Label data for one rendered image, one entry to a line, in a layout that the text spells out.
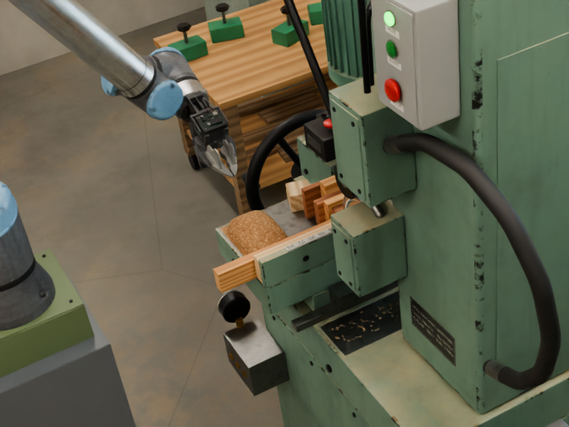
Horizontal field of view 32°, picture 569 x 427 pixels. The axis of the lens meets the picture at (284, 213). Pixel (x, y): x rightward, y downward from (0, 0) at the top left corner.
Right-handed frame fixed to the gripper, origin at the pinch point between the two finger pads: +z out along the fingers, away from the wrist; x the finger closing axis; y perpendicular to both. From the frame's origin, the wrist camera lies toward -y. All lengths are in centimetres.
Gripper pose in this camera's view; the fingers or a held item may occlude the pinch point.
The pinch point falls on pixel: (230, 174)
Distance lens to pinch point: 219.9
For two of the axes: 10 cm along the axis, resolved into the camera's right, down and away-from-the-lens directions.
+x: 8.8, -3.5, 3.1
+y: 0.5, -5.9, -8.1
